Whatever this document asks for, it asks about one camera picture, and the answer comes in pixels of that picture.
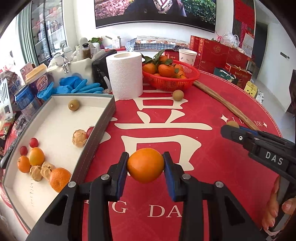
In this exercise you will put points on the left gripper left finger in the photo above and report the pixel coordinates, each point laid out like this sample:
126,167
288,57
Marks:
63,219

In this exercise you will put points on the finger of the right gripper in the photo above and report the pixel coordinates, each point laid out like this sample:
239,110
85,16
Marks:
244,136

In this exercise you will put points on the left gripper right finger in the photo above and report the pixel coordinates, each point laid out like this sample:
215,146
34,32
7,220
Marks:
228,220

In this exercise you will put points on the orange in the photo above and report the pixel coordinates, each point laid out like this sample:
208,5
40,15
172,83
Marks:
24,164
145,165
59,178
36,157

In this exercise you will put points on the right hand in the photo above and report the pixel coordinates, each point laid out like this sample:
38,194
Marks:
272,207

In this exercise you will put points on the long wooden stick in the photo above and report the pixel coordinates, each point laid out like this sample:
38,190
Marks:
227,104

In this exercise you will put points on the yellow small box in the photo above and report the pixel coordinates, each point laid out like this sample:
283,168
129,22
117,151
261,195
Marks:
251,89

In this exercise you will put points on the red gift bag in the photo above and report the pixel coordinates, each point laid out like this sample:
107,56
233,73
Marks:
241,74

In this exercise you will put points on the dark green gift bag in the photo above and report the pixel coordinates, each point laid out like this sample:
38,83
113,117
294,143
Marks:
220,72

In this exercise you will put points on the orange in tray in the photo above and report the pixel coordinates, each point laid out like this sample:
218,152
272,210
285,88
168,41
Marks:
24,164

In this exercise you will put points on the grey rectangular tray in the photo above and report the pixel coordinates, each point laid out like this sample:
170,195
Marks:
54,125

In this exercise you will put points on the cherry tomato tray left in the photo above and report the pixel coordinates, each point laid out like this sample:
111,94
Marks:
23,150

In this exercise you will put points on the cherry tomato tray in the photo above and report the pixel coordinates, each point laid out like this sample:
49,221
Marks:
89,131
23,150

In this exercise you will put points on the red gift boxes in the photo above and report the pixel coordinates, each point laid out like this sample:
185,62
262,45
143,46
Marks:
211,54

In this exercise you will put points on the dried fruit husk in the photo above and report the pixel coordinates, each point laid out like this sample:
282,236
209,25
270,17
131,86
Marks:
79,138

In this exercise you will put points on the white paper cup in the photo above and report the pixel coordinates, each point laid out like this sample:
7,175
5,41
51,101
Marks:
187,56

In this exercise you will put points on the cherry tomato tray right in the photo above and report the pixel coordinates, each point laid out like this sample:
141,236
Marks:
89,131

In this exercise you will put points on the red plastic basket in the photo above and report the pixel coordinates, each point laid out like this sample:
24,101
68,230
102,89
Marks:
172,84

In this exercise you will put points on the tangerines with leaves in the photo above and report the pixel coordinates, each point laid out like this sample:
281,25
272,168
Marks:
163,66

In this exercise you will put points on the brown longan in tray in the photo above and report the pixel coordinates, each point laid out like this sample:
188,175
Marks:
74,105

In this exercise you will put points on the blue snack pack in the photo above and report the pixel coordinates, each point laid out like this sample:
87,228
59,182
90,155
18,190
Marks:
27,102

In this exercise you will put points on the plaid cloth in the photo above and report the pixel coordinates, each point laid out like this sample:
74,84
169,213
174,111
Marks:
155,43

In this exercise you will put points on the white paper towel roll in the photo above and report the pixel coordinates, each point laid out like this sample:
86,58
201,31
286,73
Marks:
125,74

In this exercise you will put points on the blue rubber gloves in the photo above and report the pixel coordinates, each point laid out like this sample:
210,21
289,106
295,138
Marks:
69,85

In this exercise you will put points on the milk tea cup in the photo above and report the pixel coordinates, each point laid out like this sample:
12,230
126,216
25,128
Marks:
37,79

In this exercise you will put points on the black device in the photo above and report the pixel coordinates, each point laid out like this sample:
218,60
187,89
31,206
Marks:
99,68

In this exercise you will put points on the white bag with buckle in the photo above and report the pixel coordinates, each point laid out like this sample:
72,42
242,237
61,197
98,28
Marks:
61,67

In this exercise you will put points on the green potted plant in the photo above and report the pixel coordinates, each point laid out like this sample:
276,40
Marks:
96,40

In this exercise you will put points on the glass display cabinet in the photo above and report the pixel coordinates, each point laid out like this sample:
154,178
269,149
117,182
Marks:
47,26

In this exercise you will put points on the wall television screen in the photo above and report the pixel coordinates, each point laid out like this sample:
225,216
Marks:
193,13

